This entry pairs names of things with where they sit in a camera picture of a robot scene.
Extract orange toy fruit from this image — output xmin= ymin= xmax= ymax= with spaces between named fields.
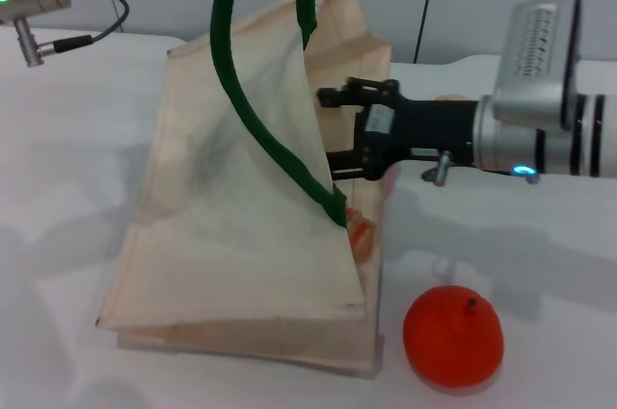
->
xmin=402 ymin=285 xmax=505 ymax=387

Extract black cable with plug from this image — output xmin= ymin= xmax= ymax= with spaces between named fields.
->
xmin=13 ymin=0 xmax=130 ymax=68

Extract small pink object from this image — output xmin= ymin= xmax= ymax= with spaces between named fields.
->
xmin=383 ymin=165 xmax=402 ymax=201

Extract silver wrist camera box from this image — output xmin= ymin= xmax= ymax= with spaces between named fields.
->
xmin=492 ymin=0 xmax=582 ymax=133

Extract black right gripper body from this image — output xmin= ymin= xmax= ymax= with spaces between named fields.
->
xmin=354 ymin=95 xmax=478 ymax=181

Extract orange striped long bread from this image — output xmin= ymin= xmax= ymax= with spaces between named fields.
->
xmin=345 ymin=207 xmax=377 ymax=261

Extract thin dark wall strip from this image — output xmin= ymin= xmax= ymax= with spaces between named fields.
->
xmin=412 ymin=0 xmax=443 ymax=65

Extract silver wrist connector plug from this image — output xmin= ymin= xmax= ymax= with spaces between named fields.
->
xmin=422 ymin=150 xmax=455 ymax=187

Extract cream fabric handbag green handles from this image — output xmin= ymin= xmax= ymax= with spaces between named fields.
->
xmin=95 ymin=0 xmax=394 ymax=376

